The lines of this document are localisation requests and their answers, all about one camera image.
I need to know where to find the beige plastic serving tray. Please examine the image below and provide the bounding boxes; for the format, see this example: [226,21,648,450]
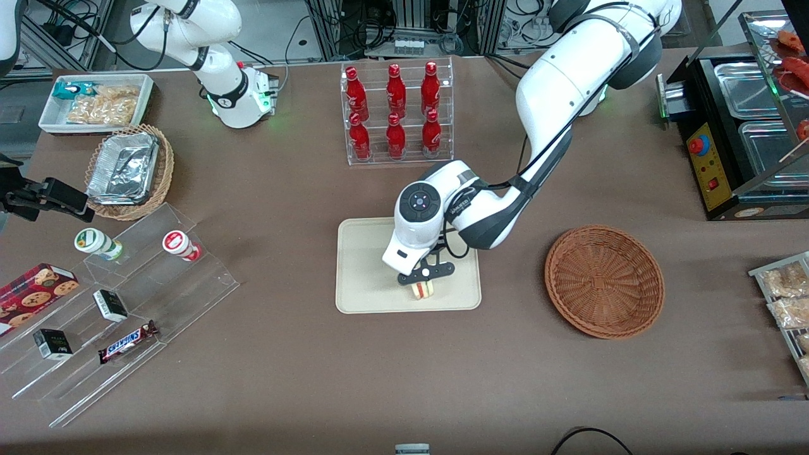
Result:
[335,217,482,315]

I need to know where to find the tan oval wicker basket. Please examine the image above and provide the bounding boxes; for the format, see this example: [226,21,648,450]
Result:
[84,124,175,221]

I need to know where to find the brown round wicker basket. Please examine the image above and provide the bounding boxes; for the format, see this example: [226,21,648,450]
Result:
[544,224,666,341]

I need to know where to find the green lidded yogurt cup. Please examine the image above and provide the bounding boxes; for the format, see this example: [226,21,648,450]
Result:
[74,227,125,262]

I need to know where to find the stacked aluminium foil containers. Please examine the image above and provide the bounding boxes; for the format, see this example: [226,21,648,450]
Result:
[87,131,160,205]

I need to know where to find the white rectangular snack bin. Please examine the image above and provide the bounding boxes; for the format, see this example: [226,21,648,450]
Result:
[39,73,155,136]

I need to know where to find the red cookie box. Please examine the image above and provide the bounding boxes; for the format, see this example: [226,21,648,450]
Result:
[0,263,80,337]

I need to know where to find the clear bag of crackers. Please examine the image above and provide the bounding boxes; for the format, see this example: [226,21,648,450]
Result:
[66,85,141,126]

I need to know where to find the clear acrylic bottle rack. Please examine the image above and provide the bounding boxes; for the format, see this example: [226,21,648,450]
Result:
[341,56,455,167]

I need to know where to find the teal snack packet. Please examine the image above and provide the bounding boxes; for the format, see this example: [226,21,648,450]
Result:
[52,81,97,100]

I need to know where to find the small black carton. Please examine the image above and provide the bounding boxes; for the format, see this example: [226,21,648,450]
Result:
[33,328,73,361]
[93,289,129,324]

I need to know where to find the red drink bottle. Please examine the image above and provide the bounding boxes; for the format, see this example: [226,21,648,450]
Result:
[345,66,370,121]
[349,112,372,161]
[421,109,443,158]
[421,61,441,116]
[386,112,407,159]
[386,63,408,118]

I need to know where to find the red lidded yogurt cup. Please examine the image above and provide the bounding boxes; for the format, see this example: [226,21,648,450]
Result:
[162,230,202,262]

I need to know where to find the clear acrylic stepped display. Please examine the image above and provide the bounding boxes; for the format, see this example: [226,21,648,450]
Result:
[0,202,241,428]

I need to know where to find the brown snickers bar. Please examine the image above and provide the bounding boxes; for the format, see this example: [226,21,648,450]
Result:
[97,320,159,365]

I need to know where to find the black hot food display case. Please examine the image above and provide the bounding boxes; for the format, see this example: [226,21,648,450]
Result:
[656,9,809,221]

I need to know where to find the stainless steel food pan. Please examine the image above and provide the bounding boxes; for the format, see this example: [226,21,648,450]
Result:
[738,120,809,191]
[714,61,786,120]

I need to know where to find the black left wrist camera bracket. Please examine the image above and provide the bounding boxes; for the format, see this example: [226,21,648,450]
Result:
[396,259,456,287]

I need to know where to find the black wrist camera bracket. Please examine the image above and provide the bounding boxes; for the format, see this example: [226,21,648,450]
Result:
[396,259,456,287]
[0,155,26,193]

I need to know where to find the black right wrist camera bracket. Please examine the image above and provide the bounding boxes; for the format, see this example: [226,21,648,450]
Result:
[0,155,26,193]

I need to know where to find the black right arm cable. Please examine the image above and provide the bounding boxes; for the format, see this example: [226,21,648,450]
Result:
[37,0,190,71]

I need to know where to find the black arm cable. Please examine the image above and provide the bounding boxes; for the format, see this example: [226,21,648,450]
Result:
[441,18,640,261]
[37,0,190,71]

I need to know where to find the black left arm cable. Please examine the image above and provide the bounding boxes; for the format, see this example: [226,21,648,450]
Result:
[441,18,640,261]

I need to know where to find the black floor cable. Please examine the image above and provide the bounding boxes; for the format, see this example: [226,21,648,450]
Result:
[549,427,635,455]

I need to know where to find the grey wire snack rack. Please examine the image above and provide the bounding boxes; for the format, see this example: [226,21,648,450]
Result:
[748,251,809,387]

